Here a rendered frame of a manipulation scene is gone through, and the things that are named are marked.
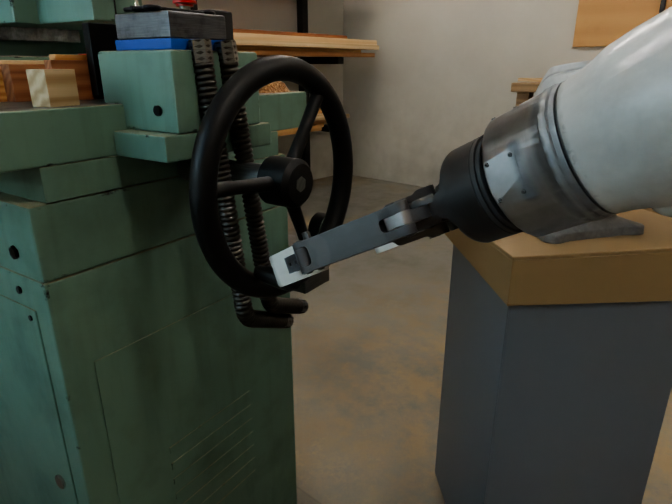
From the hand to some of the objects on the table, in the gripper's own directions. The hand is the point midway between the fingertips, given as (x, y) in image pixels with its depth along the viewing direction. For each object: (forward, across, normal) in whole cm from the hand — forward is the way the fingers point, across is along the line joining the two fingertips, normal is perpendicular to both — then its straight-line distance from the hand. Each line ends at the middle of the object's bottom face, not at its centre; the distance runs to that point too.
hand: (335, 252), depth 52 cm
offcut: (+21, +14, -27) cm, 36 cm away
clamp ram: (+26, +2, -30) cm, 40 cm away
